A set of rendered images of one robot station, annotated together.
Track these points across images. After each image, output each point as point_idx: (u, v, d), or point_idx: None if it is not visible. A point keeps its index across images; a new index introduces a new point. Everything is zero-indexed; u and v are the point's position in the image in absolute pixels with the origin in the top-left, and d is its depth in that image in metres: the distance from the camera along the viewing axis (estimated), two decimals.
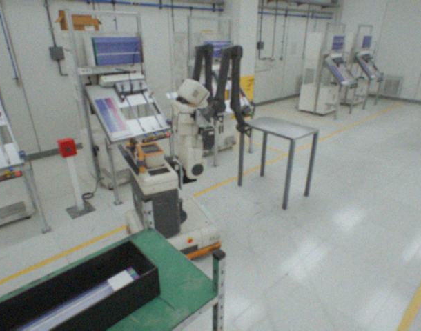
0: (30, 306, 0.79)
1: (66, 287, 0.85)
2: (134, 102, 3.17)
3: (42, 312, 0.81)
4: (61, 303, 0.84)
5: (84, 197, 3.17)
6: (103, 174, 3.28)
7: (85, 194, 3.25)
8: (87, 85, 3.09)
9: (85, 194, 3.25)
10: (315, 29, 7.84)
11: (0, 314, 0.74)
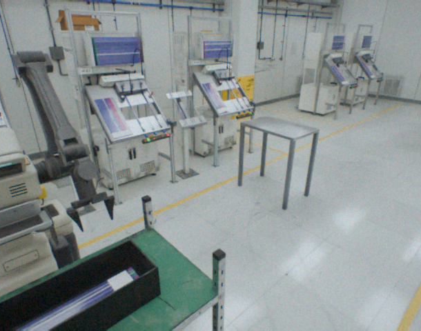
0: (30, 306, 0.79)
1: (66, 287, 0.85)
2: (134, 102, 3.17)
3: (42, 312, 0.81)
4: (61, 303, 0.84)
5: None
6: (103, 174, 3.28)
7: None
8: (87, 85, 3.09)
9: None
10: (315, 29, 7.84)
11: (0, 314, 0.74)
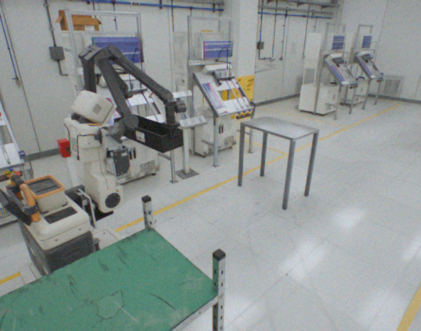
0: (138, 136, 1.90)
1: (130, 134, 1.96)
2: (134, 102, 3.17)
3: (137, 140, 1.93)
4: (134, 138, 1.97)
5: None
6: None
7: None
8: None
9: None
10: (315, 29, 7.84)
11: (143, 135, 1.85)
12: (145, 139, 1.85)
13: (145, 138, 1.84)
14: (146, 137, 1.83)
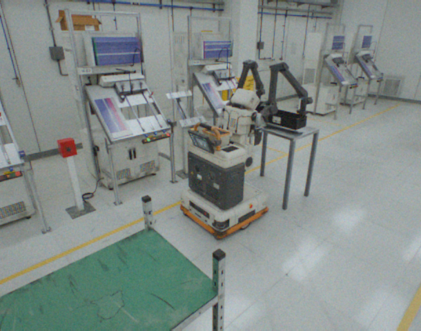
0: (274, 120, 2.91)
1: (267, 118, 2.98)
2: (134, 102, 3.17)
3: (272, 122, 2.94)
4: (269, 121, 2.98)
5: (84, 197, 3.17)
6: (103, 174, 3.28)
7: (85, 194, 3.25)
8: (87, 85, 3.09)
9: (85, 194, 3.25)
10: (315, 29, 7.84)
11: (279, 118, 2.86)
12: (281, 121, 2.85)
13: (281, 121, 2.84)
14: (282, 120, 2.83)
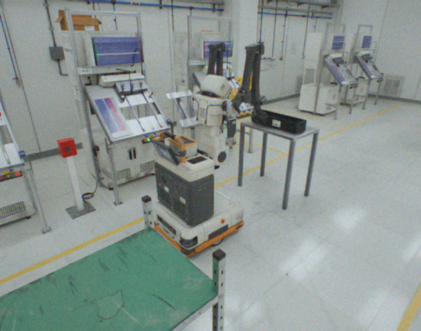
0: (274, 123, 2.93)
1: (267, 121, 2.99)
2: (134, 102, 3.17)
3: (272, 126, 2.96)
4: (269, 125, 3.00)
5: (84, 197, 3.17)
6: (103, 174, 3.28)
7: (85, 194, 3.25)
8: (87, 85, 3.09)
9: (85, 194, 3.25)
10: (315, 29, 7.84)
11: (279, 122, 2.87)
12: (281, 125, 2.87)
13: (281, 124, 2.86)
14: (282, 123, 2.85)
